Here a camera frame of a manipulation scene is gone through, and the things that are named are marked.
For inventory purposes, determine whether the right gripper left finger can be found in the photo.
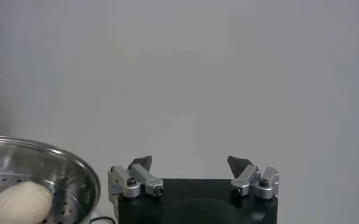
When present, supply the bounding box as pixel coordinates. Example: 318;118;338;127
107;155;165;203

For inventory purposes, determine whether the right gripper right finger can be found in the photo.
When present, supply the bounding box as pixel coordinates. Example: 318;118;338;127
227;155;280;201

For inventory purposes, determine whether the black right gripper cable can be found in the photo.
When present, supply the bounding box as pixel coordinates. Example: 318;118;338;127
89;215;117;224

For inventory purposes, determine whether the perforated steel steamer basket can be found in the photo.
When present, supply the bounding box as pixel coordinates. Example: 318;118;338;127
0;135;102;224

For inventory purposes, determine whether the white steamed baozi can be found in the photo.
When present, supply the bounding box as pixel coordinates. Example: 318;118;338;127
0;181;54;224

